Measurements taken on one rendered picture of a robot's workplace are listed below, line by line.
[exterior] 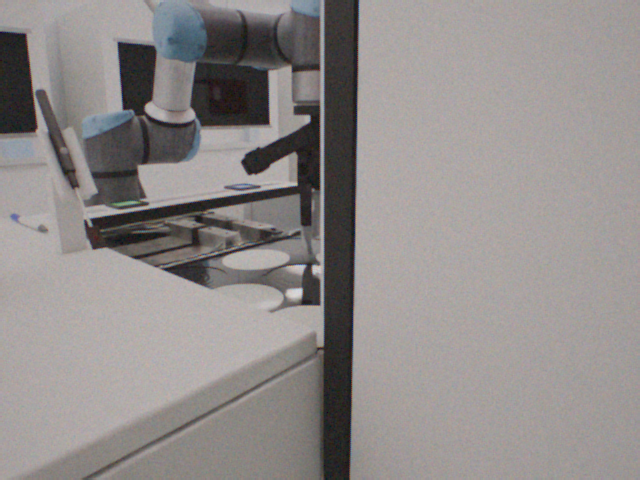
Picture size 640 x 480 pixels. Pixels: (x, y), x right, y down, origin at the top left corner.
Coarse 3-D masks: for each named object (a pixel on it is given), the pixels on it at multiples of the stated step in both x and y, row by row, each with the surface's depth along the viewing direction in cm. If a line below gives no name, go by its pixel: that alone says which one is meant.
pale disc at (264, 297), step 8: (216, 288) 57; (224, 288) 57; (232, 288) 57; (240, 288) 57; (248, 288) 57; (256, 288) 57; (264, 288) 57; (272, 288) 57; (232, 296) 54; (240, 296) 54; (248, 296) 54; (256, 296) 54; (264, 296) 54; (272, 296) 54; (280, 296) 54; (256, 304) 52; (264, 304) 52; (272, 304) 52
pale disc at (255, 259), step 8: (232, 256) 70; (240, 256) 70; (248, 256) 70; (256, 256) 70; (264, 256) 70; (272, 256) 70; (280, 256) 70; (288, 256) 70; (224, 264) 67; (232, 264) 66; (240, 264) 66; (248, 264) 66; (256, 264) 66; (264, 264) 66; (272, 264) 66; (280, 264) 66
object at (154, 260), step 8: (240, 240) 87; (248, 240) 87; (184, 248) 82; (192, 248) 82; (200, 248) 82; (208, 248) 82; (152, 256) 77; (160, 256) 77; (168, 256) 77; (176, 256) 77; (184, 256) 77; (152, 264) 73
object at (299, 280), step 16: (272, 240) 79; (288, 240) 80; (320, 240) 80; (208, 256) 70; (224, 256) 70; (304, 256) 70; (176, 272) 63; (192, 272) 63; (208, 272) 63; (224, 272) 63; (240, 272) 63; (256, 272) 63; (272, 272) 63; (288, 272) 63; (304, 272) 63; (320, 272) 63; (288, 288) 57; (304, 288) 57; (320, 288) 57; (288, 304) 52; (304, 304) 52; (320, 304) 52
